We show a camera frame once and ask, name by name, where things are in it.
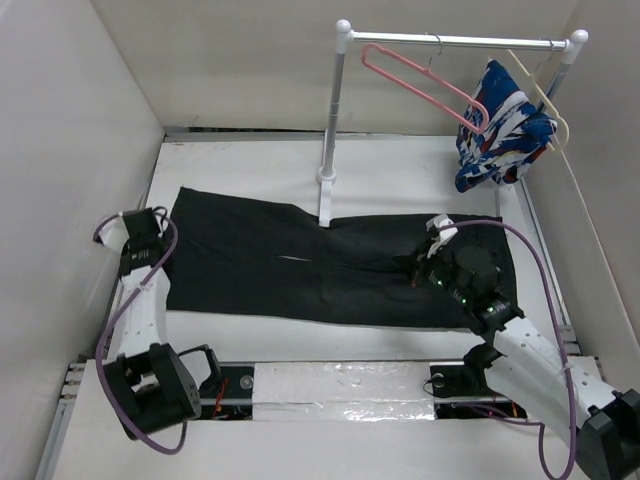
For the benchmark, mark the black trousers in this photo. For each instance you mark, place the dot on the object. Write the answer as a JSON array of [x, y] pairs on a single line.
[[243, 256]]

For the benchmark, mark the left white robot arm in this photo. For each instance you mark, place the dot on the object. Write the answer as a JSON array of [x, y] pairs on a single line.
[[147, 379]]

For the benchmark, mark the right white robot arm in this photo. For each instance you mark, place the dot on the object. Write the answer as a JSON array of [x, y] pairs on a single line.
[[599, 423]]

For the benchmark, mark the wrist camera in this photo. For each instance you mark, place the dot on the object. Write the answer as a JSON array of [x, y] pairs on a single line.
[[441, 231], [112, 233]]

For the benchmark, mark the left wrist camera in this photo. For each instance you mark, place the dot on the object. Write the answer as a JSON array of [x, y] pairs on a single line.
[[112, 233]]

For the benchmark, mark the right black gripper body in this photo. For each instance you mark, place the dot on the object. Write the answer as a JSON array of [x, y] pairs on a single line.
[[434, 268]]

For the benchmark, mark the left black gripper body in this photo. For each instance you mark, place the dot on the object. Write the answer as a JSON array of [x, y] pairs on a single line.
[[127, 249]]

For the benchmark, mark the white metal clothes rack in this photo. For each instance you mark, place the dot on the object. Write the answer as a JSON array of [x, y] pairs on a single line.
[[568, 49]]

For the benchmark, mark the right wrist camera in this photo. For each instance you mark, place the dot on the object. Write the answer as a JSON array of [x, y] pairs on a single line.
[[441, 231]]

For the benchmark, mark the cream plastic hanger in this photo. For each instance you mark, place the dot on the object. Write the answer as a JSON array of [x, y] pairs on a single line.
[[556, 145]]

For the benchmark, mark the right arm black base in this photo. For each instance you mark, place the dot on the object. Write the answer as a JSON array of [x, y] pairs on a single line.
[[459, 389]]

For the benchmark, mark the blue white patterned garment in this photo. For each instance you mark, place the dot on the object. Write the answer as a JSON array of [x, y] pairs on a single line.
[[517, 133]]

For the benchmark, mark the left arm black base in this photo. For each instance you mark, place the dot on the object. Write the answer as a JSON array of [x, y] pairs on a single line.
[[225, 388]]

